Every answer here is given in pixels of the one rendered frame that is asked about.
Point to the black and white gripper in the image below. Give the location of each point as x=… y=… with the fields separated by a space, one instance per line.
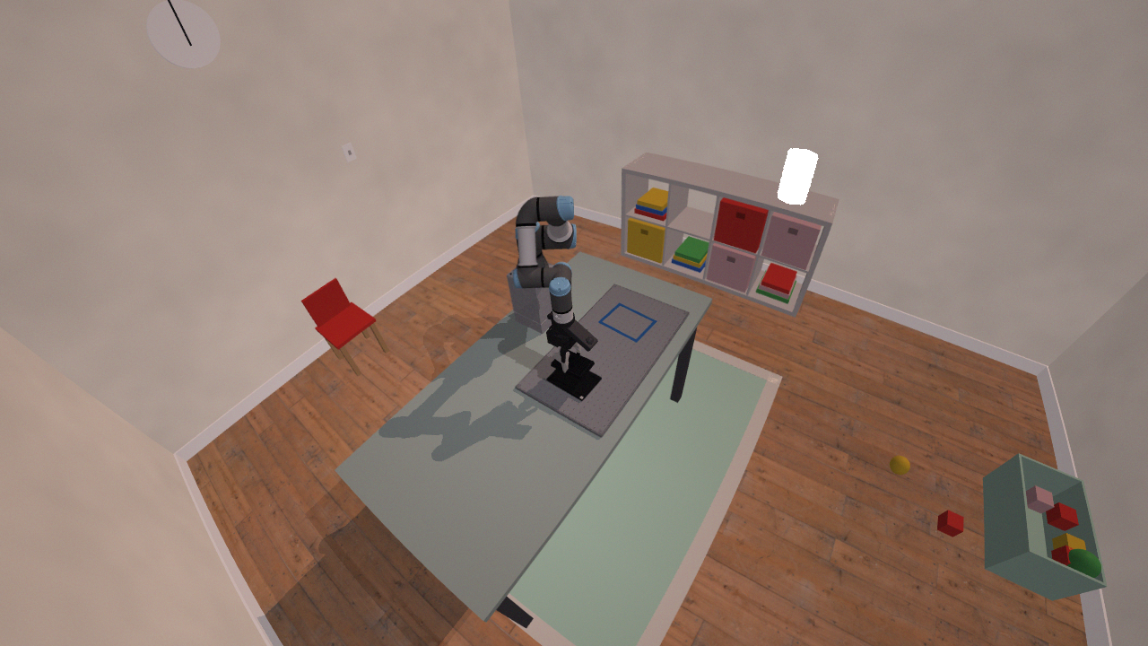
x=558 y=337

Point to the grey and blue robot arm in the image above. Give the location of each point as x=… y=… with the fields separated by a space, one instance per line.
x=533 y=270

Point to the blue tape outline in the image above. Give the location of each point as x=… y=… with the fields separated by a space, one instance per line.
x=631 y=338

